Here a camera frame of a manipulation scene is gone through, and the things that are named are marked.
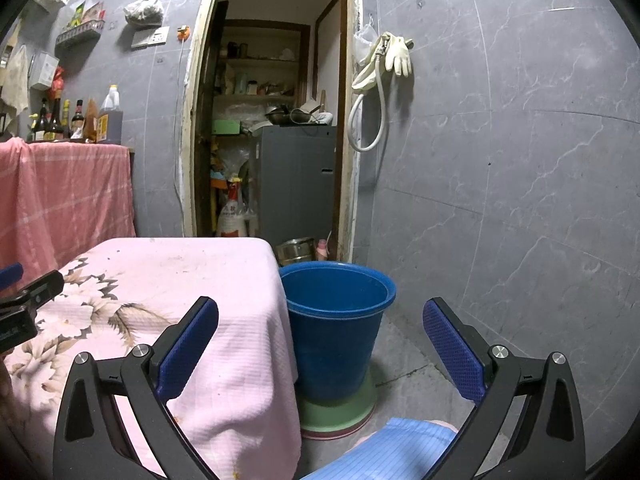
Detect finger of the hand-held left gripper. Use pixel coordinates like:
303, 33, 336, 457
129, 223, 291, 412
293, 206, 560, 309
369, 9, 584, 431
0, 263, 24, 292
0, 270, 65, 317

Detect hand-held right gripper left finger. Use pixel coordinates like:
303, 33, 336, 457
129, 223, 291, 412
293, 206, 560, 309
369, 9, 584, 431
52, 296, 221, 480

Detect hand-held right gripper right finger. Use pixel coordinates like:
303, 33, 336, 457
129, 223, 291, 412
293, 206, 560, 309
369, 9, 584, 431
422, 296, 587, 480

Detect blue plastic bucket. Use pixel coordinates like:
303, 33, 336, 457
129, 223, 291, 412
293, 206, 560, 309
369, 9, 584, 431
278, 261, 397, 401

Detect pink floral cloth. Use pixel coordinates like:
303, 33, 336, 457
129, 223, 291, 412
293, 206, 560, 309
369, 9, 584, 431
0, 237, 301, 480

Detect pink checked cloth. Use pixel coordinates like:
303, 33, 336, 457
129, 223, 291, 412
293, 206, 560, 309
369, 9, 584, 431
0, 138, 137, 281

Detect blue cloth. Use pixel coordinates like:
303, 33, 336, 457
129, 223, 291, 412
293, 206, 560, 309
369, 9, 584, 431
300, 417, 458, 480

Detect green basin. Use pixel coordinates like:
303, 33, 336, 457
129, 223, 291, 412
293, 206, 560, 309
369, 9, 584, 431
298, 362, 377, 441

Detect white printed sack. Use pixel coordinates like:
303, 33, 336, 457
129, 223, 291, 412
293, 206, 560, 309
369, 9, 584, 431
216, 180, 251, 238

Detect orange brown bottle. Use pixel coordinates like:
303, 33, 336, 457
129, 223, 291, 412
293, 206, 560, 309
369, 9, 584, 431
84, 98, 99, 143

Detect large cooking oil bottle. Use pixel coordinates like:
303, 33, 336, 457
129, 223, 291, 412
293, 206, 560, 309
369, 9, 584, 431
96, 85, 124, 145

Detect beige hanging cloth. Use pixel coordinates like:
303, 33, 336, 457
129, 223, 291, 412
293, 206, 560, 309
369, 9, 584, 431
0, 45, 31, 116

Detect grey washing machine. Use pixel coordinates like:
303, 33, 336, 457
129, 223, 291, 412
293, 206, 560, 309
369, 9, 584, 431
255, 125, 337, 253

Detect row of seasoning packets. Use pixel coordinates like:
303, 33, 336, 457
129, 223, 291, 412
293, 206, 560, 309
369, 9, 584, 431
67, 2, 107, 28

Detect wooden shelf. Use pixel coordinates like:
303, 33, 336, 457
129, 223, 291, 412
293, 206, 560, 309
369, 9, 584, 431
215, 20, 311, 111

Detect pale rubber gloves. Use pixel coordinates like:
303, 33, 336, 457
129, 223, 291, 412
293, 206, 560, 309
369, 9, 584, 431
382, 32, 415, 78

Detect hanging bag of dried goods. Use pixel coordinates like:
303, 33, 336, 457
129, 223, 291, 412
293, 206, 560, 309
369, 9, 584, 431
124, 0, 165, 26

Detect clear hanging plastic bag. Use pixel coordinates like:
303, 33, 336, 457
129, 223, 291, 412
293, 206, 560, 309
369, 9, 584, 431
354, 22, 378, 66

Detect wooden door frame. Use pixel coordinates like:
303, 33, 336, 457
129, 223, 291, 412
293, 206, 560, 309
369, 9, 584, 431
181, 0, 362, 263

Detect white wall box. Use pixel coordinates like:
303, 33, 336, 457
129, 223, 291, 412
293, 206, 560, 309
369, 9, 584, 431
30, 52, 60, 91

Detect white hose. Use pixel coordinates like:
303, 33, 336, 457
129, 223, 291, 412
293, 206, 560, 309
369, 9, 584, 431
347, 35, 391, 152

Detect wall spice rack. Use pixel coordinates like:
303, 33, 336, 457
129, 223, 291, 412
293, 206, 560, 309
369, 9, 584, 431
55, 20, 107, 50

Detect wall socket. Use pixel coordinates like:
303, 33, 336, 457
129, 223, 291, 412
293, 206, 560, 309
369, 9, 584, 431
131, 27, 169, 50

